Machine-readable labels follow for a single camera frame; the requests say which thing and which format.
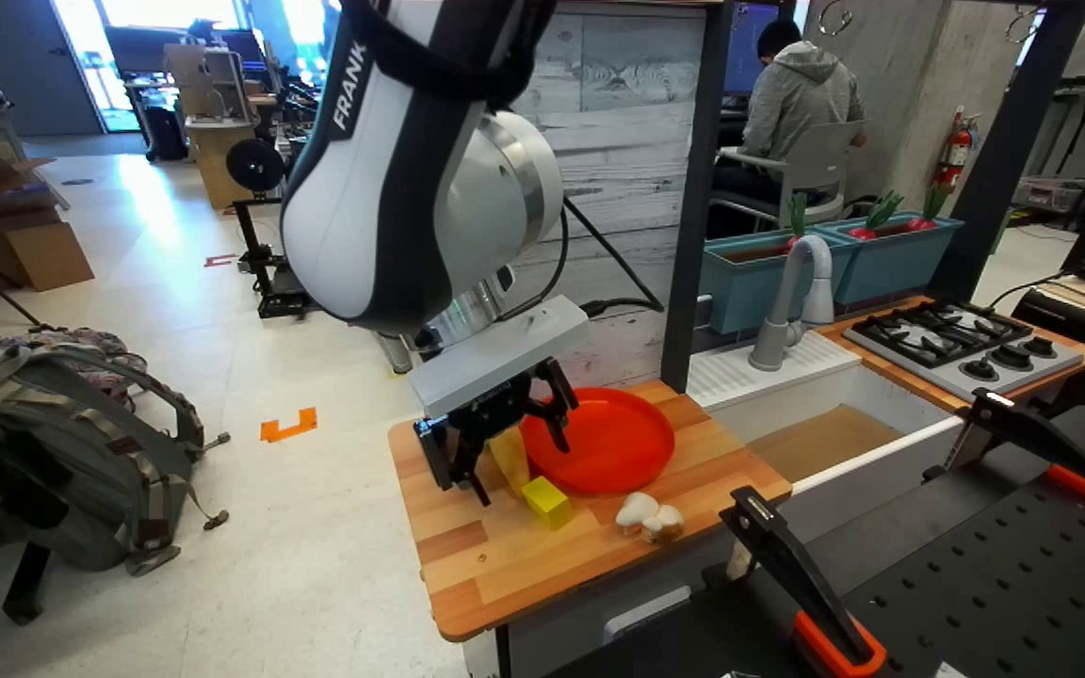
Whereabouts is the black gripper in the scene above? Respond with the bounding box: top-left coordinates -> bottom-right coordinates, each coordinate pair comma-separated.
410,357 -> 579,507

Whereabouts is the yellow block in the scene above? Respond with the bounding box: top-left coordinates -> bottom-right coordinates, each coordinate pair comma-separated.
517,475 -> 575,533

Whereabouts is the red plastic plate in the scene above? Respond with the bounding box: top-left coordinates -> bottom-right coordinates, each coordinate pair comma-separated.
517,386 -> 679,497

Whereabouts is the white toy sink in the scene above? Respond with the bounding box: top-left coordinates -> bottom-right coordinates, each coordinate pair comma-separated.
690,332 -> 968,506

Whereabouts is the teal planter box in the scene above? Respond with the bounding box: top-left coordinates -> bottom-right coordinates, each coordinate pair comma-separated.
837,215 -> 968,313
699,222 -> 859,339

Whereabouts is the black equipment stand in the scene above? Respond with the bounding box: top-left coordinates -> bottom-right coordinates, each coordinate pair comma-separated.
230,133 -> 315,325

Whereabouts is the grey wood backdrop panel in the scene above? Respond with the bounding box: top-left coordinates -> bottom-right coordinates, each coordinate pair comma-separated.
508,0 -> 710,394

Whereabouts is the grey toy faucet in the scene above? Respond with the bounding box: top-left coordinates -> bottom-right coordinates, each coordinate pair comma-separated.
747,229 -> 841,376

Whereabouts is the red toy radish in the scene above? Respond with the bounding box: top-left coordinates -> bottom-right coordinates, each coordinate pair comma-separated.
781,186 -> 815,240
850,190 -> 909,246

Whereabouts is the toy stove with black grates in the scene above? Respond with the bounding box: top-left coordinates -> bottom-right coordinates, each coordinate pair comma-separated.
845,298 -> 1085,402

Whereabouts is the person in grey hoodie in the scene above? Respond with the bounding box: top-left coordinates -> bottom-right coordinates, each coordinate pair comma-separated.
705,15 -> 867,239

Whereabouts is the grey backpack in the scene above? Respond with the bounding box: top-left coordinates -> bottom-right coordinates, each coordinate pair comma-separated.
0,320 -> 233,625

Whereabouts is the light wooden cabinet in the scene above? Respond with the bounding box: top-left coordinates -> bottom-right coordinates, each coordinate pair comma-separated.
162,42 -> 257,210

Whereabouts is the brown cardboard box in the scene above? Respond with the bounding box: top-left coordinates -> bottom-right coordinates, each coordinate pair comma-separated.
0,205 -> 96,295

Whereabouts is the black perforated mounting board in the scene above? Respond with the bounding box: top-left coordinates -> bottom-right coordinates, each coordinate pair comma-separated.
537,399 -> 1085,678

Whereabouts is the red fire extinguisher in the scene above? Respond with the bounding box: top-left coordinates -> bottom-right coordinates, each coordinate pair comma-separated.
932,109 -> 980,222

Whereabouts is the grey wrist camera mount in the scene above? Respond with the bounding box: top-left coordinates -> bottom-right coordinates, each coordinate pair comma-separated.
405,295 -> 591,422

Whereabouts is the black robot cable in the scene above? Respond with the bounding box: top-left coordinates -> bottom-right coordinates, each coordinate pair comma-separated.
488,194 -> 672,325

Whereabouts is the black clamp with orange handle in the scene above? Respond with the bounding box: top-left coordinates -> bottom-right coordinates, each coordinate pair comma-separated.
714,485 -> 891,678
943,389 -> 1085,512

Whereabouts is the black frame post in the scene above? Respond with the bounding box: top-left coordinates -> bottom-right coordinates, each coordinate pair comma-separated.
932,0 -> 1085,307
660,0 -> 742,391

